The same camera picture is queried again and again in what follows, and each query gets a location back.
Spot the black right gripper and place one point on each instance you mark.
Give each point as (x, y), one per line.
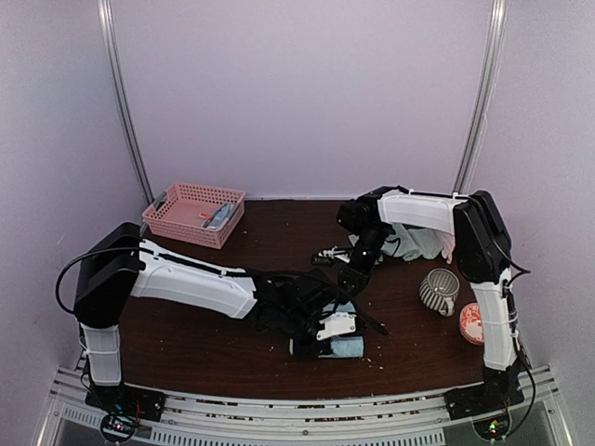
(350, 274)

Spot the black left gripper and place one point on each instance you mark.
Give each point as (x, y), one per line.
(303, 351)

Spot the light blue terry towel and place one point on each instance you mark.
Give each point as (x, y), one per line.
(348, 346)

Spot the blue polka dot striped towel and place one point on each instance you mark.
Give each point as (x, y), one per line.
(226, 214)

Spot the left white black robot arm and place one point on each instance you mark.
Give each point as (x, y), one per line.
(124, 265)

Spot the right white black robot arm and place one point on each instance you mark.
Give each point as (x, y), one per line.
(482, 252)

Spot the pale green terry towel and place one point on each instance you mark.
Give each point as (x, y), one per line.
(410, 244)

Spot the grey striped ceramic mug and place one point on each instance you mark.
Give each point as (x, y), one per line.
(439, 291)

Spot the pink cloth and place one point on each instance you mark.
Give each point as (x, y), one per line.
(448, 242)

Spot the orange patterned ceramic bowl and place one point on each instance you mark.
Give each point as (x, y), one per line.
(470, 324)

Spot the pink perforated plastic basket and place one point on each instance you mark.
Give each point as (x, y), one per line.
(177, 213)

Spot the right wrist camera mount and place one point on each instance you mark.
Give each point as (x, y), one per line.
(331, 256)

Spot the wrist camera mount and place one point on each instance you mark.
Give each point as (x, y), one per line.
(331, 256)
(336, 324)

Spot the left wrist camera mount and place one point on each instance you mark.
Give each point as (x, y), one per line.
(336, 324)

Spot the front aluminium rail base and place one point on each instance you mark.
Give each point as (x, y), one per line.
(419, 418)

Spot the right aluminium frame post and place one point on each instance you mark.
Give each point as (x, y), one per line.
(486, 88)

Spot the aluminium frame post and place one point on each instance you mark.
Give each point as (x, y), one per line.
(108, 32)
(486, 88)

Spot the left aluminium frame post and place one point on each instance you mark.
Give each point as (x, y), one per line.
(108, 32)

